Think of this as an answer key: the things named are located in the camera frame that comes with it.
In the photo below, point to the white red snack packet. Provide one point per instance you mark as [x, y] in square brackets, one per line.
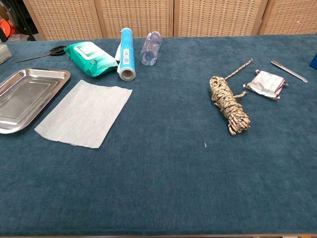
[265, 83]

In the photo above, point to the silver metal tray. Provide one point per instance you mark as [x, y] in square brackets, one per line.
[24, 99]

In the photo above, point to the teal table cloth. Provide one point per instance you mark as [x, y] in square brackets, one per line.
[158, 173]

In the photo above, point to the orange object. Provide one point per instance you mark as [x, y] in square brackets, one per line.
[6, 27]

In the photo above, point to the black tripod stand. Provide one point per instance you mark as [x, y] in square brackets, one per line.
[29, 36]

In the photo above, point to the clear plastic water bottle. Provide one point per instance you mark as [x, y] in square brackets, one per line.
[151, 49]

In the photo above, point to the blue cling film roll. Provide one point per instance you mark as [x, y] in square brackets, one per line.
[127, 57]

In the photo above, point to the wicker folding screen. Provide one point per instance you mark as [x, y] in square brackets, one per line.
[198, 17]

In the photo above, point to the green wet wipes pack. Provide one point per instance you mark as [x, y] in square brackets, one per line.
[91, 59]

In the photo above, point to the white paper sheet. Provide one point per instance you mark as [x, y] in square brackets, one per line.
[84, 114]

